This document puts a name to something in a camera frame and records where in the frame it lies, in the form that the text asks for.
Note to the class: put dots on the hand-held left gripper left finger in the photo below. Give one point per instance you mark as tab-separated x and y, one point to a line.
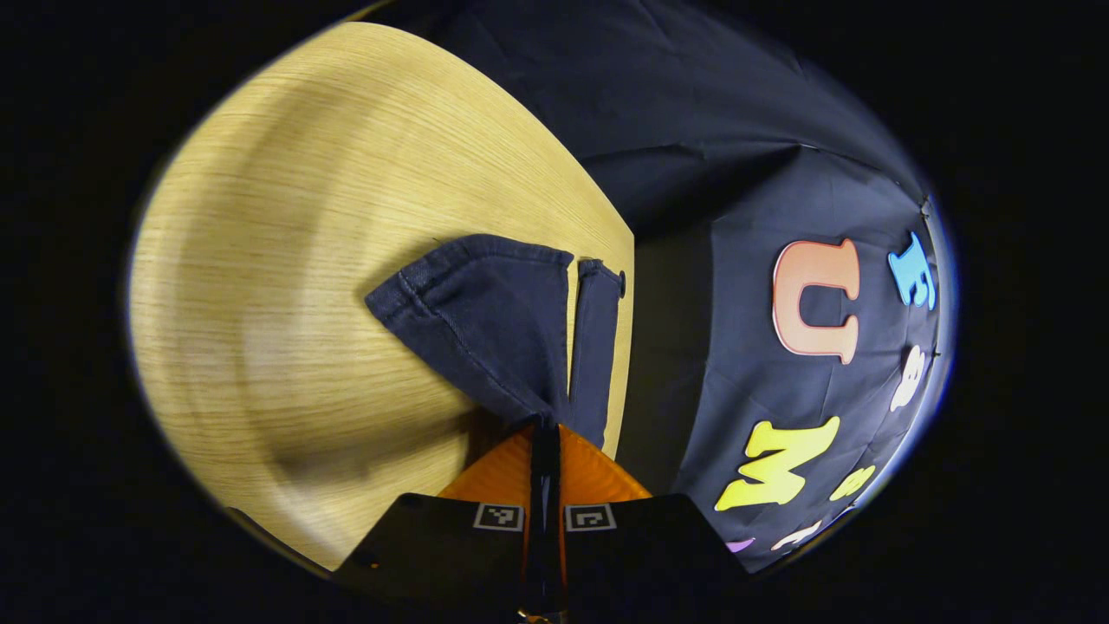
433	546

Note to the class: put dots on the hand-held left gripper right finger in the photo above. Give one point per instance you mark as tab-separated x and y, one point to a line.
658	546

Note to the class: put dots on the black jeans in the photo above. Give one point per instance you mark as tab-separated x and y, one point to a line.
494	321

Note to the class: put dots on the black backdrop cloth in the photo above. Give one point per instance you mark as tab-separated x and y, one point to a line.
693	130

